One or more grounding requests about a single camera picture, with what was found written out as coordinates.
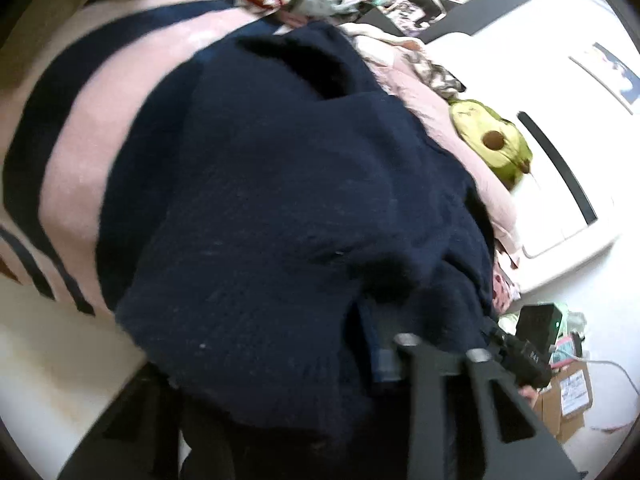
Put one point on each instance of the black shelf unit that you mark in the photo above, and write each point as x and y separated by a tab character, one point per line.
450	0

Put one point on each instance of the floral print cloth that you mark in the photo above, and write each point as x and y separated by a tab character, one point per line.
502	287

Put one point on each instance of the green avocado plush toy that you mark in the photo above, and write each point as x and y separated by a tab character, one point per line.
492	142

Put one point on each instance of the wall poster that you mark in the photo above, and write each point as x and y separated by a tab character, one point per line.
607	72

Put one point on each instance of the teal pink packet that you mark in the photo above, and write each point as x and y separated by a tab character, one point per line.
567	340

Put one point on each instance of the pink navy striped blanket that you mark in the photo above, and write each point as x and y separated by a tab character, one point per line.
100	125

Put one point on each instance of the white cabinet with black strip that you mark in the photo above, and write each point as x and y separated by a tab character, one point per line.
555	195

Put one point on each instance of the cardboard box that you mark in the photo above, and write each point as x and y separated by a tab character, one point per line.
567	395

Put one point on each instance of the pink quilt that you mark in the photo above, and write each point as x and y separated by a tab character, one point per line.
450	125

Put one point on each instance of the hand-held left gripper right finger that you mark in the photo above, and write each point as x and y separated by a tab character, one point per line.
386	366

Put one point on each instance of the pile of mixed clothes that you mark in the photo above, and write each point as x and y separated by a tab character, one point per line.
330	2

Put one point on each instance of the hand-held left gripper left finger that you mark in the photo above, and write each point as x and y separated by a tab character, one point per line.
135	440

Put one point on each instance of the navy knit sweater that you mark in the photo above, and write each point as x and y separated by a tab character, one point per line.
280	220

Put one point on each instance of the person's right hand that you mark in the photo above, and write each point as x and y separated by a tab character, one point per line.
529	394

